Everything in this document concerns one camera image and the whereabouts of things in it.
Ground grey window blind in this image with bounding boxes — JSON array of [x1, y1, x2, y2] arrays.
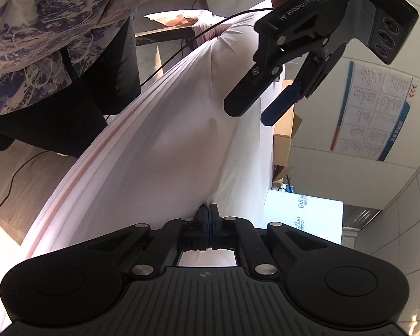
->
[[342, 205, 382, 232]]

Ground white cloth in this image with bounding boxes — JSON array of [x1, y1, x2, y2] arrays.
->
[[0, 7, 279, 336]]

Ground black floor cable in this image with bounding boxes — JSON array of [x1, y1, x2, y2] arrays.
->
[[0, 150, 53, 242]]

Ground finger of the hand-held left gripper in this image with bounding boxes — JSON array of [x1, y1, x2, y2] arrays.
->
[[261, 44, 344, 127], [224, 33, 329, 117]]

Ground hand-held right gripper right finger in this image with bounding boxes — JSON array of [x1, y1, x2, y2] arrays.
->
[[210, 203, 331, 277]]

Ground brown cardboard box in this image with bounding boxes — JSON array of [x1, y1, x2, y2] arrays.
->
[[271, 79, 303, 186]]

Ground person's black trousers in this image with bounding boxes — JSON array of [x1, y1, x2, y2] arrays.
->
[[0, 16, 141, 158]]

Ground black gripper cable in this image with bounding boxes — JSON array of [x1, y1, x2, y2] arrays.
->
[[140, 7, 274, 87]]

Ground blue carton with shipping label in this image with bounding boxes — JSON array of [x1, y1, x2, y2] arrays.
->
[[264, 190, 344, 246]]

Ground person in patterned shirt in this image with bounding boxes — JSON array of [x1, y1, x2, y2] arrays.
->
[[0, 0, 197, 118]]

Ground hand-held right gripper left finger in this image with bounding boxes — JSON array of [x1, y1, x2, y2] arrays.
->
[[87, 204, 209, 277]]

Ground wall poster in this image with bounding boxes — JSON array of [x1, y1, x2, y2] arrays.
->
[[330, 60, 419, 162]]

